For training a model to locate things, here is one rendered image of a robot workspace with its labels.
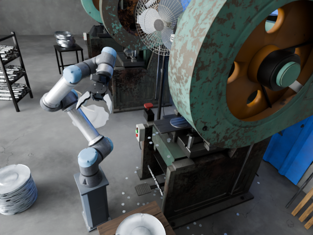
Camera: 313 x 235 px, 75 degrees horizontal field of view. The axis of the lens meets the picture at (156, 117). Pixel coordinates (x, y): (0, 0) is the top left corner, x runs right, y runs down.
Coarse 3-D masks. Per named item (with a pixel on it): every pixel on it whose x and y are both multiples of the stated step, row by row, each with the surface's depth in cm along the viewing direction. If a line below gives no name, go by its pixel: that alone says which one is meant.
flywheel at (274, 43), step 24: (264, 24) 78; (288, 24) 82; (312, 24) 87; (240, 48) 79; (264, 48) 83; (312, 48) 95; (240, 72) 86; (264, 72) 80; (288, 72) 77; (312, 72) 99; (240, 96) 94; (264, 96) 101; (288, 96) 105
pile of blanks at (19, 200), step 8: (32, 176) 170; (32, 184) 165; (16, 192) 152; (24, 192) 156; (32, 192) 165; (0, 200) 149; (8, 200) 152; (16, 200) 154; (24, 200) 159; (32, 200) 167; (0, 208) 155; (8, 208) 155; (16, 208) 158; (24, 208) 162
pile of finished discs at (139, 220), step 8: (128, 216) 125; (136, 216) 126; (144, 216) 127; (152, 216) 127; (120, 224) 121; (128, 224) 122; (136, 224) 122; (144, 224) 122; (152, 224) 123; (160, 224) 123; (120, 232) 117; (128, 232) 118; (136, 232) 118; (144, 232) 118; (152, 232) 119; (160, 232) 119
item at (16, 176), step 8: (8, 168) 165; (16, 168) 166; (24, 168) 166; (0, 176) 158; (8, 176) 158; (16, 176) 159; (24, 176) 160; (0, 184) 152; (8, 184) 153; (16, 184) 153; (8, 192) 147
